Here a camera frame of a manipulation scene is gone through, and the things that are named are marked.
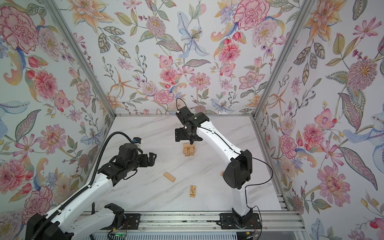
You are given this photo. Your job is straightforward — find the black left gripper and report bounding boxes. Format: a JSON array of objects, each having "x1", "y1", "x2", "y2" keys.
[{"x1": 126, "y1": 150, "x2": 159, "y2": 173}]

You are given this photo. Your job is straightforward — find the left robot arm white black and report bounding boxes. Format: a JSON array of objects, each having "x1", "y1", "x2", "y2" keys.
[{"x1": 26, "y1": 144, "x2": 157, "y2": 240}]

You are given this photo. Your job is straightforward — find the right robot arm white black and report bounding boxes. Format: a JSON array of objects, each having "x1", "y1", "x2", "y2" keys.
[{"x1": 175, "y1": 107, "x2": 253, "y2": 228}]

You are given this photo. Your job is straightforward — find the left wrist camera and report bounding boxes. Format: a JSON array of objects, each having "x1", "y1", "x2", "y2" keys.
[{"x1": 133, "y1": 137, "x2": 142, "y2": 147}]

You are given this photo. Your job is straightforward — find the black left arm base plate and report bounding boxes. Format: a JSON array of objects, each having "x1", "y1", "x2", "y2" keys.
[{"x1": 106, "y1": 213, "x2": 142, "y2": 231}]

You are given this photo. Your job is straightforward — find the black corrugated left cable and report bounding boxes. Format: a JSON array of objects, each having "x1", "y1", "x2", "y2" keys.
[{"x1": 29, "y1": 131, "x2": 134, "y2": 240}]

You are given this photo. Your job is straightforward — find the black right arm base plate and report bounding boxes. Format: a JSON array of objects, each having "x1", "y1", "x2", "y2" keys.
[{"x1": 218, "y1": 211, "x2": 262, "y2": 230}]

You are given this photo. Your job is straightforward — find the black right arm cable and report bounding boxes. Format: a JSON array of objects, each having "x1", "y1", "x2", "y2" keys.
[{"x1": 175, "y1": 97, "x2": 274, "y2": 240}]

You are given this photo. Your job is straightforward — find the aluminium front rail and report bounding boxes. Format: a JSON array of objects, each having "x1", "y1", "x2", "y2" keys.
[{"x1": 47, "y1": 210, "x2": 307, "y2": 240}]

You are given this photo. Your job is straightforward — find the aluminium corner post right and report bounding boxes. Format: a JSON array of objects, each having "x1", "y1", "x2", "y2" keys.
[{"x1": 253, "y1": 1, "x2": 314, "y2": 120}]

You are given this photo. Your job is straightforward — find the aluminium corner post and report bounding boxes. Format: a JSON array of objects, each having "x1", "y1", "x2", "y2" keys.
[
  {"x1": 253, "y1": 1, "x2": 314, "y2": 120},
  {"x1": 43, "y1": 1, "x2": 117, "y2": 121}
]

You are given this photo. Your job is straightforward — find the aluminium corner post left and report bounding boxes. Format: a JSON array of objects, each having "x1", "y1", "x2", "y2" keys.
[{"x1": 43, "y1": 1, "x2": 117, "y2": 121}]

